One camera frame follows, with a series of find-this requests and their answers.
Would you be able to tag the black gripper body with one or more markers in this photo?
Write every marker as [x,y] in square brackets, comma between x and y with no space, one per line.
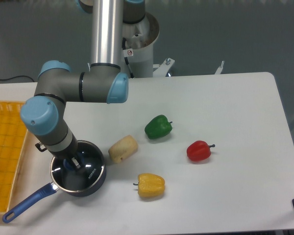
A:
[61,146]

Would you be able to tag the glass pot lid blue knob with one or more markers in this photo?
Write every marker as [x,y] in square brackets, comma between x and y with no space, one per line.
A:
[81,184]

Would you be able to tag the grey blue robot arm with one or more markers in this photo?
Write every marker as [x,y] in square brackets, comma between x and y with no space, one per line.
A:
[104,82]

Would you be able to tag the dark blue saucepan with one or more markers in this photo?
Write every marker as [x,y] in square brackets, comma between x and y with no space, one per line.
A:
[45,191]

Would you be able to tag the beige bread roll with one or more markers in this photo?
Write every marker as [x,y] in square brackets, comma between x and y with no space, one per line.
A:
[123,149]

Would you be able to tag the yellow woven basket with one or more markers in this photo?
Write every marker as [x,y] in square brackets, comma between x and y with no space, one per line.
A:
[13,142]

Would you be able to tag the yellow bell pepper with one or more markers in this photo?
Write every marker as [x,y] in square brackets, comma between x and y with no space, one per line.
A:
[150,185]

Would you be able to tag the green bell pepper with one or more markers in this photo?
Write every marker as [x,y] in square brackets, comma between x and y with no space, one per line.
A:
[158,127]

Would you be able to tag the red bell pepper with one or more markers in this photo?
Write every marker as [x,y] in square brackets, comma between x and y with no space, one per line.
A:
[199,151]

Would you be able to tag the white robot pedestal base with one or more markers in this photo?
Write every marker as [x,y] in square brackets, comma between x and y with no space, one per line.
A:
[122,41]

